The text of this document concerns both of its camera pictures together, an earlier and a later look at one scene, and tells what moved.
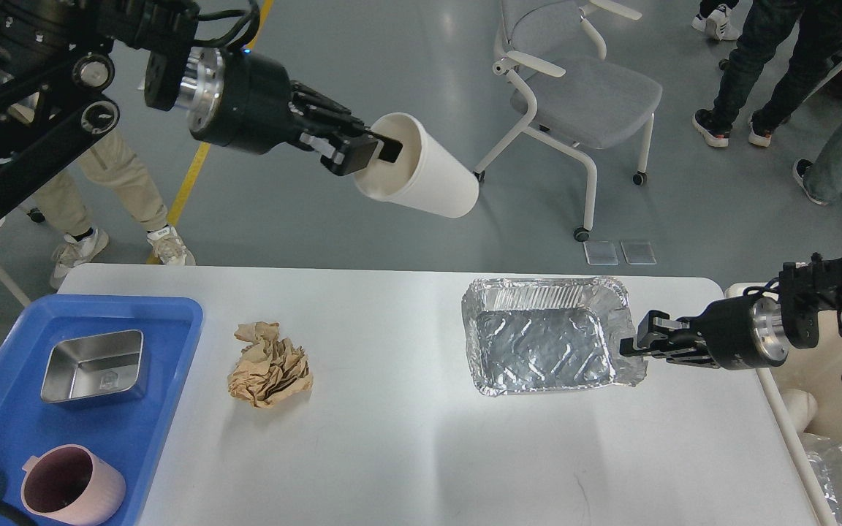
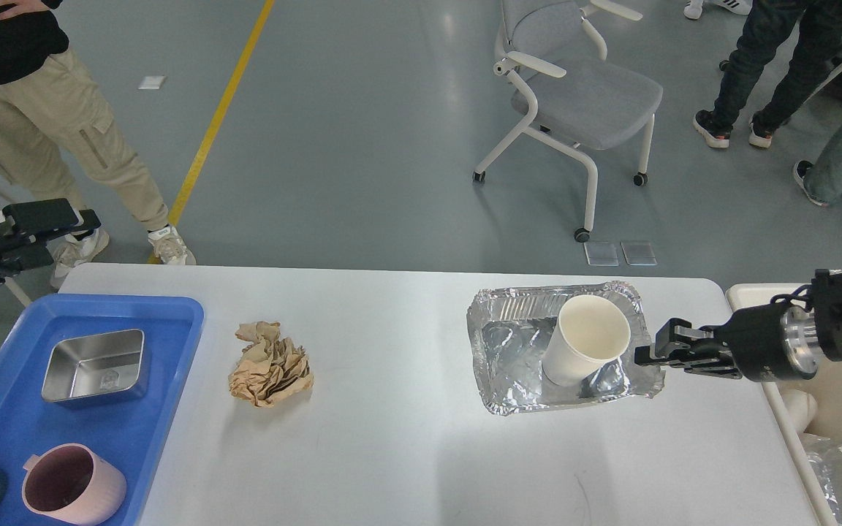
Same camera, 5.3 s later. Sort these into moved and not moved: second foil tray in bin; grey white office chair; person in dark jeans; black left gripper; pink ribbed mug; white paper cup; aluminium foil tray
Moved: black left gripper; aluminium foil tray; white paper cup
Not moved: grey white office chair; pink ribbed mug; person in dark jeans; second foil tray in bin
